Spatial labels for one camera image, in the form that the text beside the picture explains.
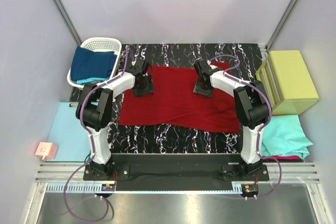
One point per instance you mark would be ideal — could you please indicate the pink sponge block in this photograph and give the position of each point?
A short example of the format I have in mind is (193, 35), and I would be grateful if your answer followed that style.
(46, 150)

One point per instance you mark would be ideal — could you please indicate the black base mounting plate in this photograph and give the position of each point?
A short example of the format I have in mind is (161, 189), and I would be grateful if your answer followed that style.
(173, 173)

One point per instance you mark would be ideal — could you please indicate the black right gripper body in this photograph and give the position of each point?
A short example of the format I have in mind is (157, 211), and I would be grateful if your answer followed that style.
(205, 90)

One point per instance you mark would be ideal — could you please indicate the folded magenta t-shirt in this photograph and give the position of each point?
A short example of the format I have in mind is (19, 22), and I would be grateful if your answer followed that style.
(285, 158)

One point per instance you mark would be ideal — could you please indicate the yellow drawer box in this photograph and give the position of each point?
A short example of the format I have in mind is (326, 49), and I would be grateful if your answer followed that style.
(287, 81)

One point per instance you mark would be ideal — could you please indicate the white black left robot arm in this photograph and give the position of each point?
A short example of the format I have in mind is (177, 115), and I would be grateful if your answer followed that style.
(94, 111)

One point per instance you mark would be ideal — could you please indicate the navy blue t-shirt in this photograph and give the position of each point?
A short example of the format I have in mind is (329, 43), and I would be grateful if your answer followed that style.
(89, 64)

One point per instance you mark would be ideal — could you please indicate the white plastic laundry basket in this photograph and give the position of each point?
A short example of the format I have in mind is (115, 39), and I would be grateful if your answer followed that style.
(100, 44)

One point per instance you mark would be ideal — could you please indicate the red t-shirt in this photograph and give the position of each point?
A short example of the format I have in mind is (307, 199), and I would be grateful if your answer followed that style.
(174, 102)

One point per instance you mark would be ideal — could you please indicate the green clipboard with paper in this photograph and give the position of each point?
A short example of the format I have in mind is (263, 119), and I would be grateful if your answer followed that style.
(68, 135)

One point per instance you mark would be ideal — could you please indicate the light blue t-shirt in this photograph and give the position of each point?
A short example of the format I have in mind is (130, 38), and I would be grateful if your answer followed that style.
(90, 80)

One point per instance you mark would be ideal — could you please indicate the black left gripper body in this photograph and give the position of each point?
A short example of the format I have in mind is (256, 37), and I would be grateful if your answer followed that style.
(143, 89)

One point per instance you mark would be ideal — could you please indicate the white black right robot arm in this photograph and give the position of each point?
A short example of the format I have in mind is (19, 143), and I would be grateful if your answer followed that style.
(252, 107)

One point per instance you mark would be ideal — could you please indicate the folded turquoise t-shirt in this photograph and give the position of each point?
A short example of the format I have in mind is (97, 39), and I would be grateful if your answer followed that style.
(284, 137)

